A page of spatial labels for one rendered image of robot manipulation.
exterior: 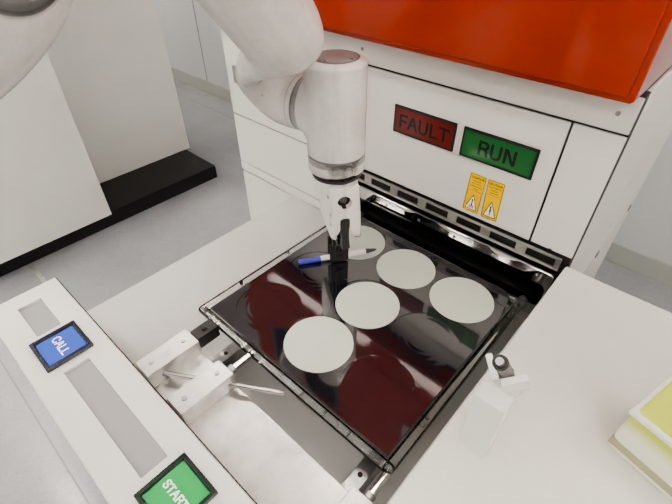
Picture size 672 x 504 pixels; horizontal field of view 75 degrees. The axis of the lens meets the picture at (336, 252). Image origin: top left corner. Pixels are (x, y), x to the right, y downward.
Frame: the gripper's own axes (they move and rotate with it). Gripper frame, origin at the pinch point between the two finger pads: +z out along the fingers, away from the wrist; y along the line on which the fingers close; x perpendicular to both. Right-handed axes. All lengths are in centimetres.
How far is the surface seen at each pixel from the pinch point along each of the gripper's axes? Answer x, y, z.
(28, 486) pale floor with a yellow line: 93, 20, 91
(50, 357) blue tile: 40.2, -16.8, -4.7
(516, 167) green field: -25.2, -7.7, -16.2
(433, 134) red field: -17.2, 4.2, -16.9
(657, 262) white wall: -161, 52, 86
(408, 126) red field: -14.5, 8.2, -16.8
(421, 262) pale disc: -13.9, -4.6, 2.6
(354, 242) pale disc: -4.0, 3.5, 2.4
